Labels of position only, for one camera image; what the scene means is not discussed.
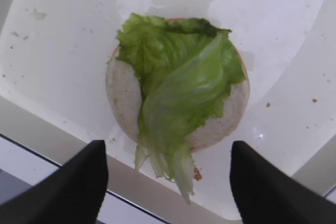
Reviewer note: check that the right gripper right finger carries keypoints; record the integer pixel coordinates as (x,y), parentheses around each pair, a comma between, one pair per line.
(264,194)

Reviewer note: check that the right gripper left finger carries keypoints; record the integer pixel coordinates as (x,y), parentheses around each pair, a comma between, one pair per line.
(72,194)

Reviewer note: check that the metal tray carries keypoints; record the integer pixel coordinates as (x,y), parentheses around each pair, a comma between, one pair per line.
(54,59)

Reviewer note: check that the green lettuce leaf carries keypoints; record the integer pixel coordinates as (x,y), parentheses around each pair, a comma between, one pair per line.
(186,71)

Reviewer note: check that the bottom bun on tray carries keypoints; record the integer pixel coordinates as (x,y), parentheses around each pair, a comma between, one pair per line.
(123,92)

